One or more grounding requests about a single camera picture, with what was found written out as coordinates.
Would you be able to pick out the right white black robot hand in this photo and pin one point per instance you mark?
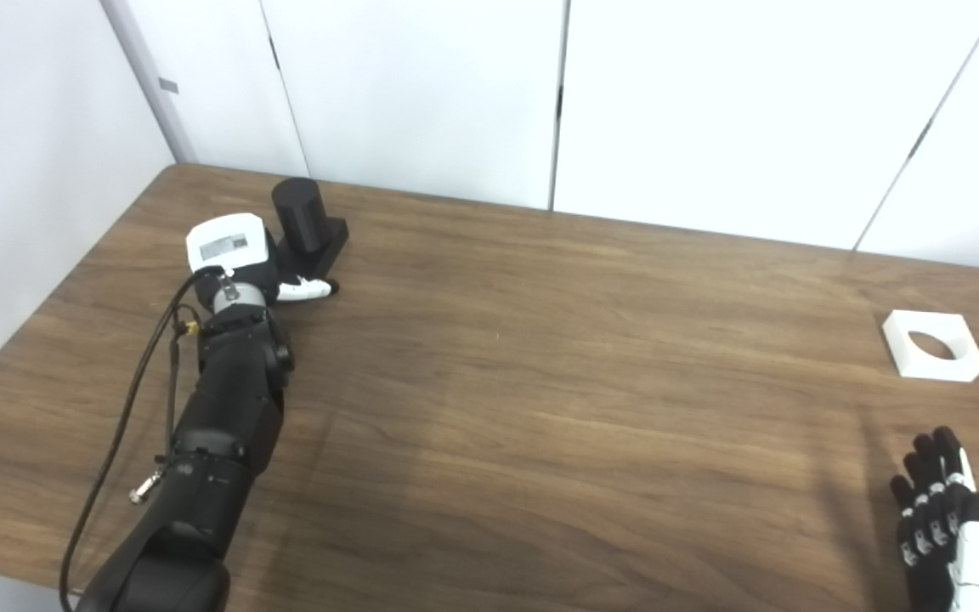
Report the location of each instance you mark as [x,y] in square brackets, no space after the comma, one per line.
[936,578]

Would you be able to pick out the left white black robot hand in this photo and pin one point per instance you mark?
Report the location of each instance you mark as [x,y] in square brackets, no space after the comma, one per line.
[226,242]

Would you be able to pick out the black peg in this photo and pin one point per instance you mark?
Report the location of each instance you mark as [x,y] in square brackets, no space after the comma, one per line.
[298,212]

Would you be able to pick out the white square piece with hole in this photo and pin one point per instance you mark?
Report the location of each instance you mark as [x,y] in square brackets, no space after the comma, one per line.
[902,357]

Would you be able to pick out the grey wall corner post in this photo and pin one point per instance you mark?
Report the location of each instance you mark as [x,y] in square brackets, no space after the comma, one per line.
[149,76]

